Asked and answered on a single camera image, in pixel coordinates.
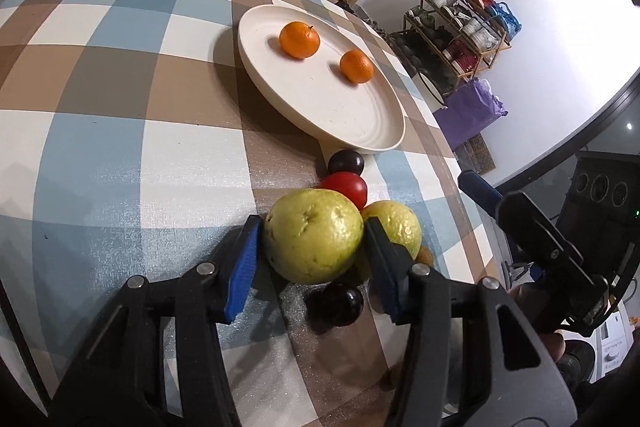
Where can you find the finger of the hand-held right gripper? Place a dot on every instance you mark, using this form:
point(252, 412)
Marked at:
point(479, 189)

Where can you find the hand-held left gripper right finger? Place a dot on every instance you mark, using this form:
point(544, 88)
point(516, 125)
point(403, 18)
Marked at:
point(385, 274)

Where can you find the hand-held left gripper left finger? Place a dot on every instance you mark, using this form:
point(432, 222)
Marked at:
point(244, 269)

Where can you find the brown longan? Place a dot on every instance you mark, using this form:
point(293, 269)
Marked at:
point(426, 255)

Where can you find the green mottled round fruit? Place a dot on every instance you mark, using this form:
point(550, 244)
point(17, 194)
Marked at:
point(400, 227)

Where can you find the dark purple plum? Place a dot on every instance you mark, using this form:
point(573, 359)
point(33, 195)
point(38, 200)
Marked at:
point(335, 304)
point(345, 162)

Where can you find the pale yellow-green guava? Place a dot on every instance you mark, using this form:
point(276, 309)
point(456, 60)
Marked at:
point(315, 237)

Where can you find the red tomato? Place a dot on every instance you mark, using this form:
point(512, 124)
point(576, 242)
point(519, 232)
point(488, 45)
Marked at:
point(350, 188)

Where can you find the cream round plate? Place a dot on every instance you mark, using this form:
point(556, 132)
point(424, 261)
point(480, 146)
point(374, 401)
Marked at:
point(325, 107)

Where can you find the person's right hand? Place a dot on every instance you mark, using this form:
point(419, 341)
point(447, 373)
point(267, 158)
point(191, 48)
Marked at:
point(552, 347)

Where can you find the patterned floor mat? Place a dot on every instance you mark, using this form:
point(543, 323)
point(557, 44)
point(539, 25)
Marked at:
point(477, 154)

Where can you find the white appliance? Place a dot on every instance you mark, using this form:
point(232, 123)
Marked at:
point(615, 344)

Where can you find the purple plastic bag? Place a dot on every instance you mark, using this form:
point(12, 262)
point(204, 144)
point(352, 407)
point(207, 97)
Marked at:
point(467, 109)

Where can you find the white round stool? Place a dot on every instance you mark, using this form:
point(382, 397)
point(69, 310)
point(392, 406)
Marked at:
point(431, 88)

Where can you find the black box with round holes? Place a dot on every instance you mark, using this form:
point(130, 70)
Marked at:
point(600, 187)

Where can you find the wooden shoe rack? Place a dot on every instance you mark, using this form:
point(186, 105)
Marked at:
point(455, 32)

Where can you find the small orange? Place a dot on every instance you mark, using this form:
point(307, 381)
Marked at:
point(356, 67)

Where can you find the blue bag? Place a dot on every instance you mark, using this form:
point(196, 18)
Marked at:
point(505, 18)

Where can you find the row of dark shoes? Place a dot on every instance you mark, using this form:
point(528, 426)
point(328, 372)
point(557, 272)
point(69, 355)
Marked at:
point(372, 26)

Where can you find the checked tablecloth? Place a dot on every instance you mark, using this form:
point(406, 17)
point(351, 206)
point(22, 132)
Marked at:
point(125, 107)

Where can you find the large orange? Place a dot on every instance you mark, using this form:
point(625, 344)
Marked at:
point(299, 39)

